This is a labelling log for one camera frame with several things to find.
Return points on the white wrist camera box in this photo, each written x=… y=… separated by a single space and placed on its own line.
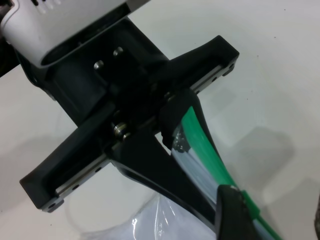
x=37 y=30

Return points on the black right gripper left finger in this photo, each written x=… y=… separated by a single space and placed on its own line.
x=232 y=215

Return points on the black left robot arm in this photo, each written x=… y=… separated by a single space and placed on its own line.
x=6 y=58

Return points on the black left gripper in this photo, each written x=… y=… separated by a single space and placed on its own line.
x=130 y=82

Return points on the clear zip bag green zipper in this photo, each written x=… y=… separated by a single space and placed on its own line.
x=195 y=140

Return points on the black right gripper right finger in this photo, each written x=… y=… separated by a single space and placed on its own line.
x=317 y=226

